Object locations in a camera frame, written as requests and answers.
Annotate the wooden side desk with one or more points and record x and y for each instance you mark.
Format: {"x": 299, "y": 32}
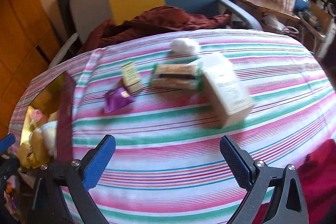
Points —
{"x": 322, "y": 29}

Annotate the purple snack pouch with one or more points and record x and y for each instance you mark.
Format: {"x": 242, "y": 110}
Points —
{"x": 116, "y": 99}

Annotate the white plastic bag ball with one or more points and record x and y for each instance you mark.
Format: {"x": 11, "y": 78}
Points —
{"x": 49, "y": 136}

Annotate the green biscuit pack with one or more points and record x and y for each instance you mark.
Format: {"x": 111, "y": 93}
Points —
{"x": 177, "y": 76}

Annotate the maroon jacket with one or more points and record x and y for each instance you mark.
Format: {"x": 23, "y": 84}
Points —
{"x": 159, "y": 20}

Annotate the yellow patterned sock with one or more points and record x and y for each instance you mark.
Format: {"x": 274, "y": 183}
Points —
{"x": 33, "y": 154}

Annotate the striped pink green bedsheet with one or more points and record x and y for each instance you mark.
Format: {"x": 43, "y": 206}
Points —
{"x": 167, "y": 167}

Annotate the red pink blanket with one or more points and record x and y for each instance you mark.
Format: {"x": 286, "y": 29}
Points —
{"x": 317, "y": 177}

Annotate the gold tin tray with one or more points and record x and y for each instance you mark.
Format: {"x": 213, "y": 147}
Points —
{"x": 56, "y": 102}

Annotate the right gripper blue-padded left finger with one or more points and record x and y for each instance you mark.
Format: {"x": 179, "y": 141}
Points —
{"x": 96, "y": 160}

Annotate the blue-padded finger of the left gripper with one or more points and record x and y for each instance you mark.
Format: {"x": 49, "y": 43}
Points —
{"x": 7, "y": 142}

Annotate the green small carton box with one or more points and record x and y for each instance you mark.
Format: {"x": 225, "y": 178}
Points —
{"x": 130, "y": 77}

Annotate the beige ointment carton box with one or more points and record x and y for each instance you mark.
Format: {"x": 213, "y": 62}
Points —
{"x": 227, "y": 95}

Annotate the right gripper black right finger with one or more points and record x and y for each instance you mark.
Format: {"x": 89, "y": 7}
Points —
{"x": 239, "y": 161}

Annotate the orange wooden wardrobe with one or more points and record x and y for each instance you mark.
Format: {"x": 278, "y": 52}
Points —
{"x": 28, "y": 44}

